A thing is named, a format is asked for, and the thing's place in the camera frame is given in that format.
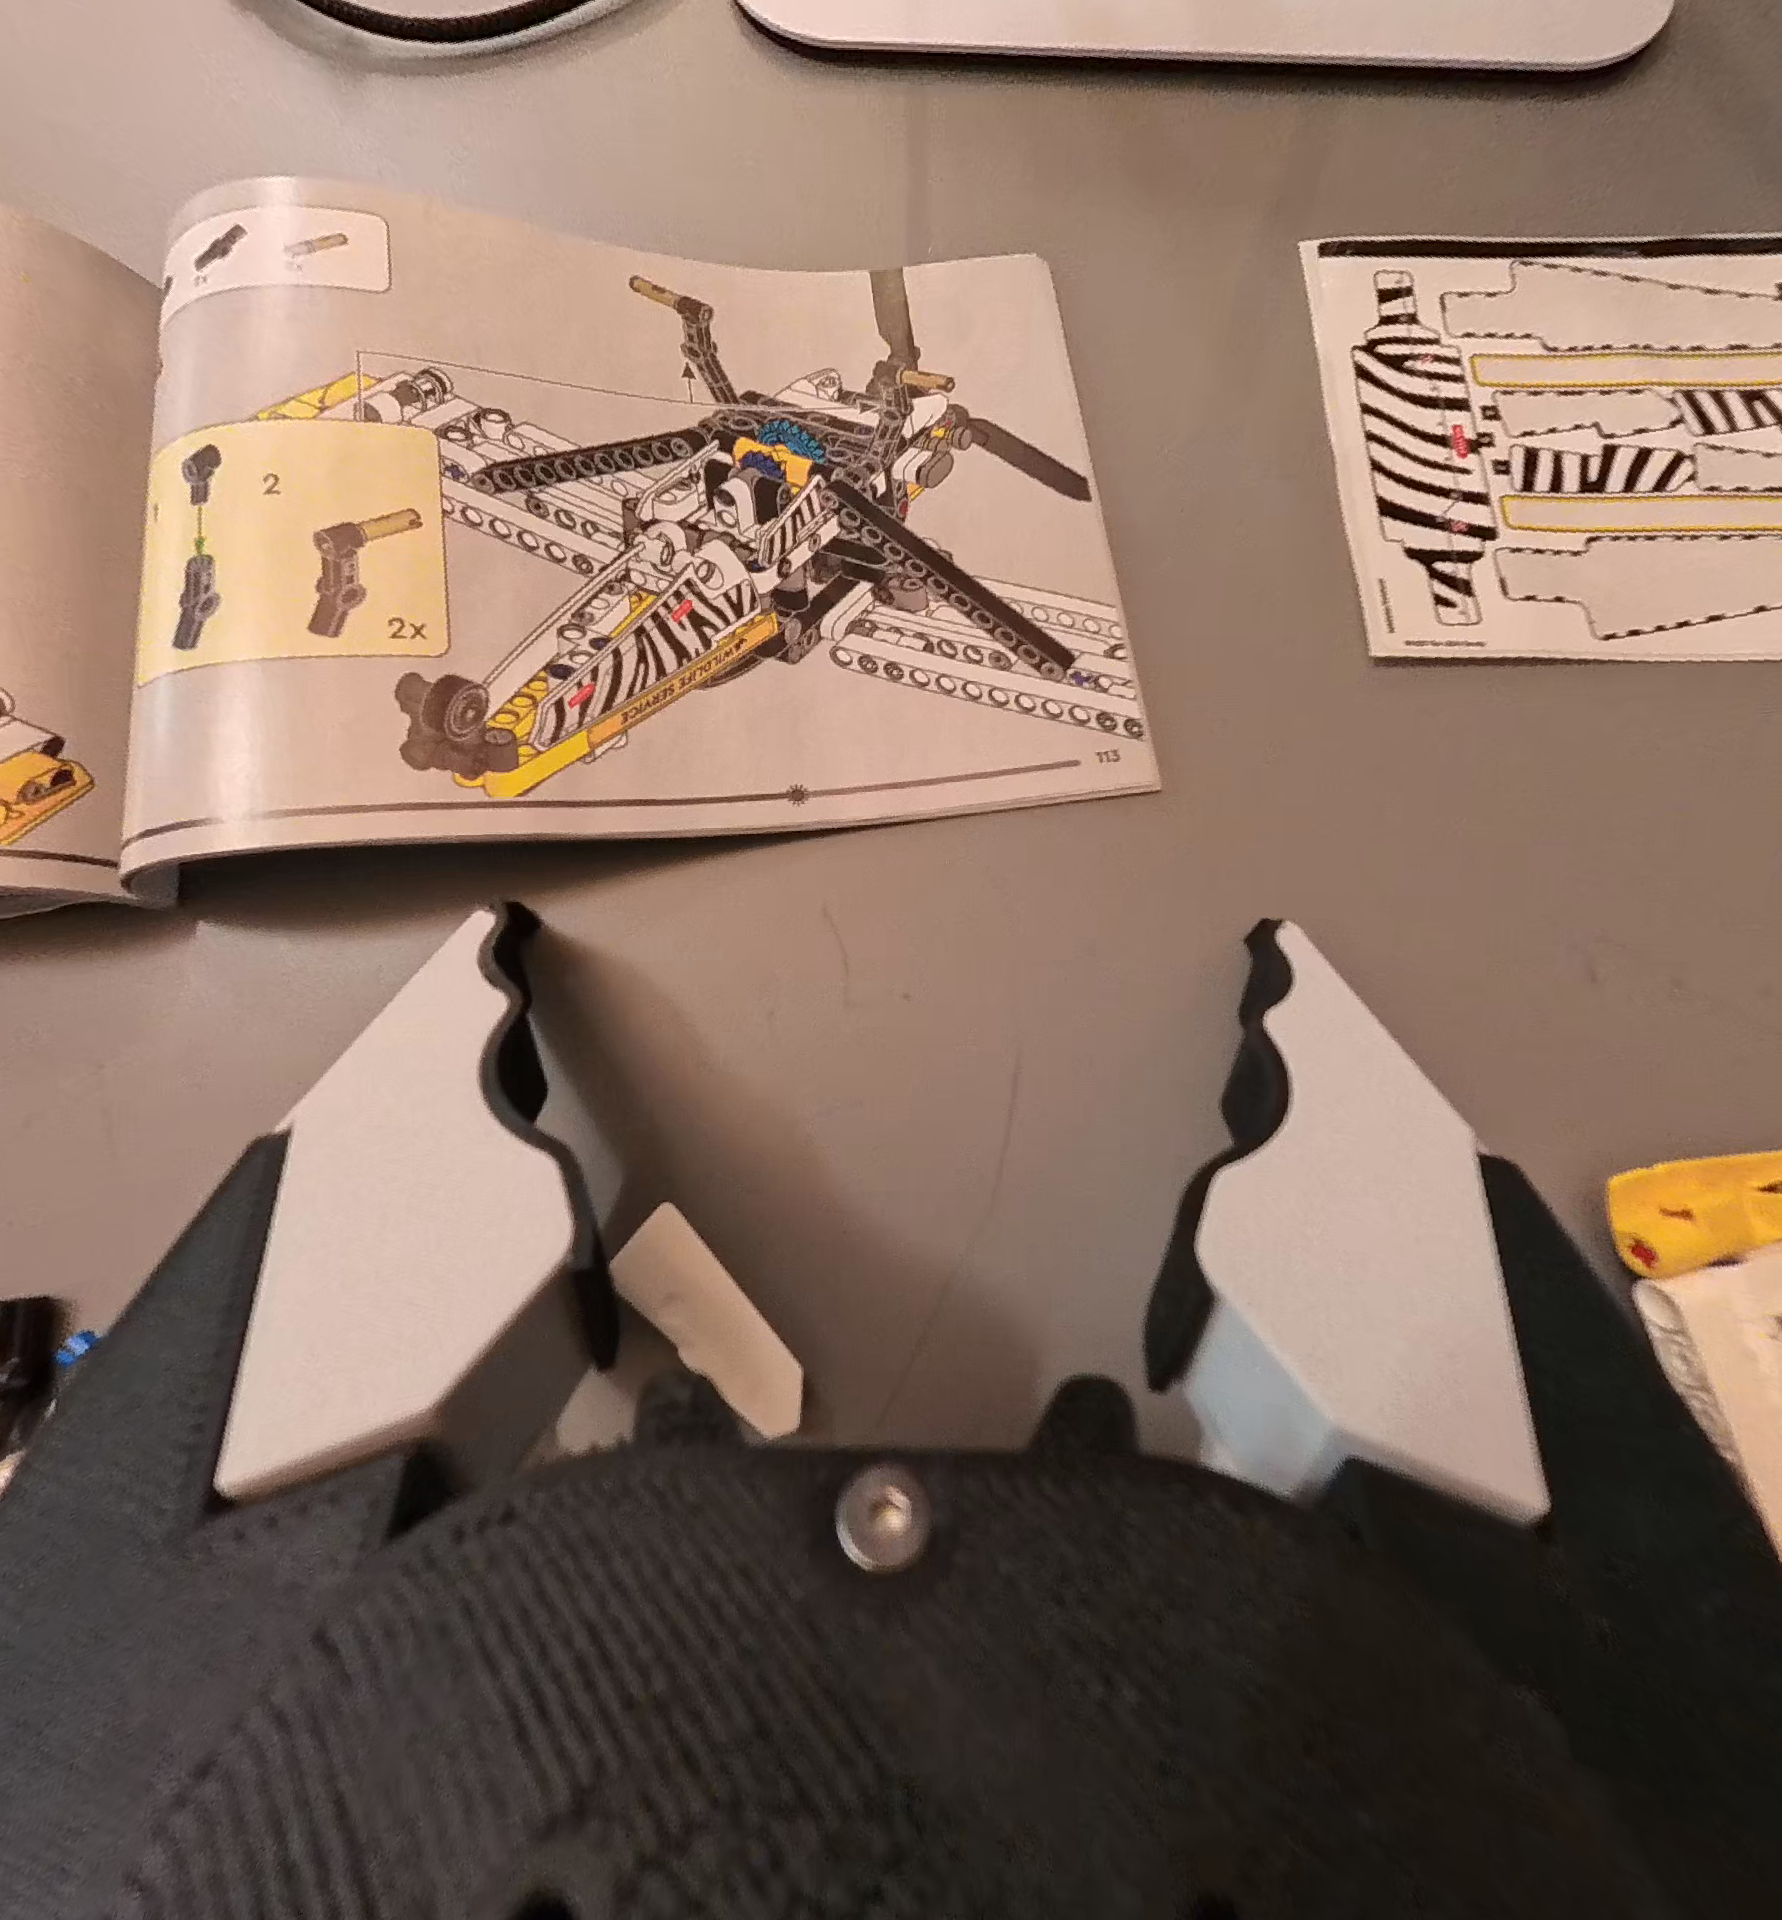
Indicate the lego instruction booklet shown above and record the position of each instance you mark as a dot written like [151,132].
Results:
[607,526]

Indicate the white beam piece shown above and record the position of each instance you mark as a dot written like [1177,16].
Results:
[697,1305]

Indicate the zebra sticker sheet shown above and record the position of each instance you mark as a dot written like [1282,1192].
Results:
[1581,450]

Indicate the white monitor stand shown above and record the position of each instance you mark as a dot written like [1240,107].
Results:
[1205,23]

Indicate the zebra striped lego aircraft model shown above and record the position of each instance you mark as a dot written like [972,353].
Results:
[1717,1200]

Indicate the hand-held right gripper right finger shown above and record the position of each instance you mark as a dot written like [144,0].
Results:
[1355,1230]

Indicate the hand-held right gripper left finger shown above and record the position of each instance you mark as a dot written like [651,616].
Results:
[397,1200]

